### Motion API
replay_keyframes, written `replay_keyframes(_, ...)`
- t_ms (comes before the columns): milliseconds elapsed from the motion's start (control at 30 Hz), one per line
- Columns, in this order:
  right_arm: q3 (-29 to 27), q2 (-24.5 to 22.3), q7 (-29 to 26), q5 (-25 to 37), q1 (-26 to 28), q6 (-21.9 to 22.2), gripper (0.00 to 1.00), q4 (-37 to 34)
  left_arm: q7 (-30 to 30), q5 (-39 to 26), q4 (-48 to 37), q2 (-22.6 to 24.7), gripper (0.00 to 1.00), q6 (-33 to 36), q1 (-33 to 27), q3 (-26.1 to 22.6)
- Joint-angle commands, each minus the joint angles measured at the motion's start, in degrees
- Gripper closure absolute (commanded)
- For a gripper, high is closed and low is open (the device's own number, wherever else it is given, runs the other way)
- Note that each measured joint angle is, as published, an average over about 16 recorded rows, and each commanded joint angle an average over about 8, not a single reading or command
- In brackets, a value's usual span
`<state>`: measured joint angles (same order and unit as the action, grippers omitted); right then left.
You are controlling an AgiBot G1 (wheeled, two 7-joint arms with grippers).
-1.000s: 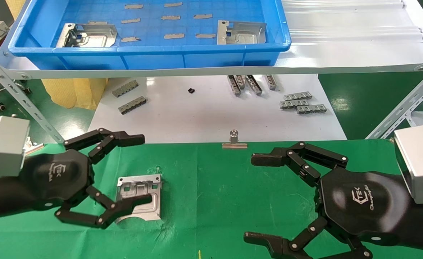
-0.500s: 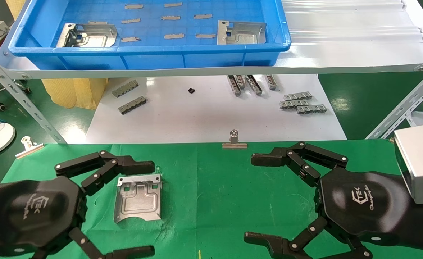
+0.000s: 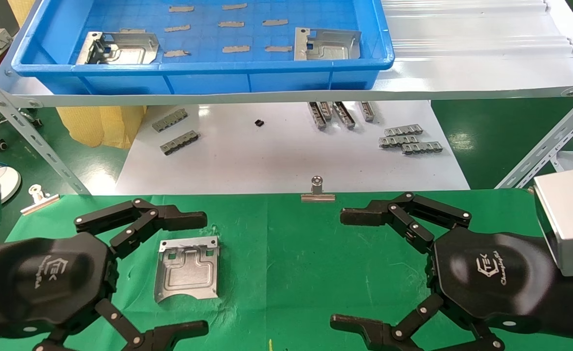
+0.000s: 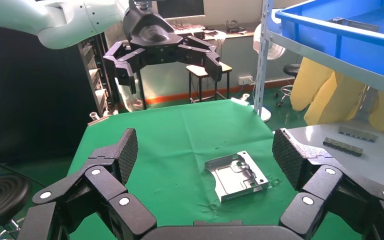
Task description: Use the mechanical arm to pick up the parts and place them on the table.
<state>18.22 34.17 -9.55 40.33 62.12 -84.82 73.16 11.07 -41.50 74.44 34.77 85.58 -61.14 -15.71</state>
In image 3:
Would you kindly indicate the chrome stool base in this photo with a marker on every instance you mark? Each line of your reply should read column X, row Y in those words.
column 0, row 145

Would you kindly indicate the yellow foam bag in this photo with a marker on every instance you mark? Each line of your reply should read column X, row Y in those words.
column 96, row 126

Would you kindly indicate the blue plastic tray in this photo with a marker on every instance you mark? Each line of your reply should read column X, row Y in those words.
column 218, row 80

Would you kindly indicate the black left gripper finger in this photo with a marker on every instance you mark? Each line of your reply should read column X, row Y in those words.
column 140, row 217
column 169, row 336

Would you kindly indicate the stamped sheet metal bracket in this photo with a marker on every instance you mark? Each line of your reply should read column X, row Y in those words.
column 189, row 273
column 125, row 51
column 330, row 46

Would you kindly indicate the metal strips group centre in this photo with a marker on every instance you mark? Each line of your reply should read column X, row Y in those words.
column 344, row 114

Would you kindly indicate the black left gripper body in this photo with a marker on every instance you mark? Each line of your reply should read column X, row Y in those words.
column 47, row 282

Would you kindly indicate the perforated angle steel strut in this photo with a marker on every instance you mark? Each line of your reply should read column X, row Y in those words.
column 549, row 146
column 23, row 126

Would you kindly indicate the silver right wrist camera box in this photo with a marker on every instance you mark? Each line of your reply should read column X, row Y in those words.
column 569, row 219

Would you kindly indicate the grey tape strip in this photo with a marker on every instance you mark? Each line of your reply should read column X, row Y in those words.
column 133, row 30
column 177, row 53
column 181, row 8
column 231, row 24
column 177, row 28
column 236, row 48
column 234, row 6
column 278, row 48
column 275, row 22

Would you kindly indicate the green table cloth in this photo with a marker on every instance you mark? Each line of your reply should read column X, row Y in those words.
column 276, row 273

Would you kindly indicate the white metal shelf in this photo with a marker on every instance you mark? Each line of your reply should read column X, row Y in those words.
column 462, row 73

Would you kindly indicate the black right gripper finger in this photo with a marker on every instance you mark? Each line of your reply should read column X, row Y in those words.
column 379, row 336
column 398, row 212

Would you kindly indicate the silver binder clip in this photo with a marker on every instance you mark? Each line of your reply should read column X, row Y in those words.
column 318, row 190
column 38, row 200

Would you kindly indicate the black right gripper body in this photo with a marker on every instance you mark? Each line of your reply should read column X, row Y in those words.
column 491, row 278

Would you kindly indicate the small grey metal rail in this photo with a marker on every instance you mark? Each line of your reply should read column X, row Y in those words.
column 317, row 115
column 180, row 142
column 327, row 110
column 367, row 111
column 403, row 130
column 397, row 141
column 422, row 147
column 169, row 119

